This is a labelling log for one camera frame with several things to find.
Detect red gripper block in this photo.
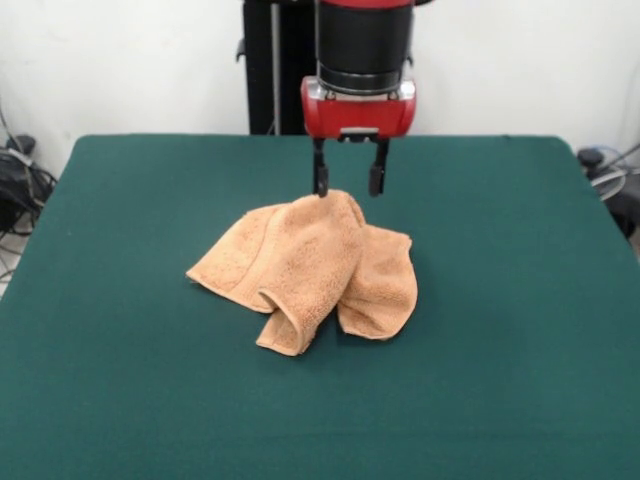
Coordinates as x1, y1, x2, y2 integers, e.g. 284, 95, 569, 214
299, 76, 418, 198

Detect tan terry towel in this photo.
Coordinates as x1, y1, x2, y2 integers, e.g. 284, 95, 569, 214
185, 188, 419, 358

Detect dark green table cloth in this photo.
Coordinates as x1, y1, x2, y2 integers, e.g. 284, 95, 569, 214
0, 133, 640, 480

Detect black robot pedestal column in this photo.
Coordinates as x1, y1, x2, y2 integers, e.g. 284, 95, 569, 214
234, 0, 417, 136

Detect black cable bundle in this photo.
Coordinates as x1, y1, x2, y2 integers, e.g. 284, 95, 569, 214
0, 133, 59, 251

